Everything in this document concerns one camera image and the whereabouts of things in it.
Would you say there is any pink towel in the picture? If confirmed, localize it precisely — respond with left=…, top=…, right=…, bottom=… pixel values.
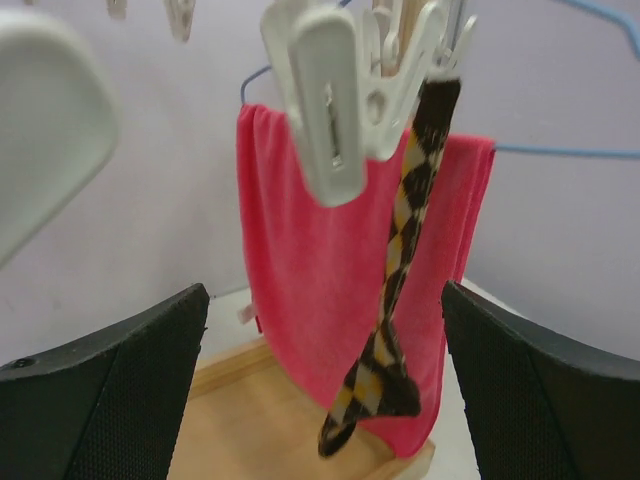
left=236, top=105, right=494, bottom=457

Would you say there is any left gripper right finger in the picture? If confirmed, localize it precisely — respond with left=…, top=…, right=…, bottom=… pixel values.
left=441, top=281, right=639, bottom=479

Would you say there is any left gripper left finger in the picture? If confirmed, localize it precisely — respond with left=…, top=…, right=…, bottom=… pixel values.
left=1, top=284, right=209, bottom=479

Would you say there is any wooden clothes rack frame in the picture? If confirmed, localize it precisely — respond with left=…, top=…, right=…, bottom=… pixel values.
left=159, top=0, right=437, bottom=480

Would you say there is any brown yellow diamond sock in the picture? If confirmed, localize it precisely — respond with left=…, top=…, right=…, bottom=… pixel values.
left=318, top=78, right=461, bottom=458

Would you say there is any light blue wire hanger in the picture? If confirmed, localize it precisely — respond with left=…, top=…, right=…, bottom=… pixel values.
left=239, top=0, right=639, bottom=160

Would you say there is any white clip drying hanger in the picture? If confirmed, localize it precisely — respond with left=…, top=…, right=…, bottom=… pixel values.
left=104, top=0, right=479, bottom=209

